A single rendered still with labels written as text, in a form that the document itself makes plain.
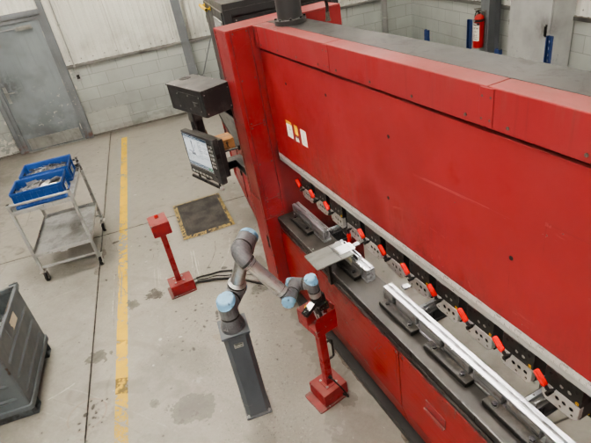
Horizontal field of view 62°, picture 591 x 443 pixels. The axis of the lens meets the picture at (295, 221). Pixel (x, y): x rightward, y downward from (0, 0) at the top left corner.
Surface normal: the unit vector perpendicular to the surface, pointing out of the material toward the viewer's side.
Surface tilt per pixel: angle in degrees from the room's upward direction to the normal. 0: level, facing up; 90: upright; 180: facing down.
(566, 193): 90
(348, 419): 0
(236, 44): 90
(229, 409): 0
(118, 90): 90
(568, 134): 90
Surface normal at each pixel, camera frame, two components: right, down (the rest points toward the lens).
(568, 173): -0.89, 0.35
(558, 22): 0.29, 0.47
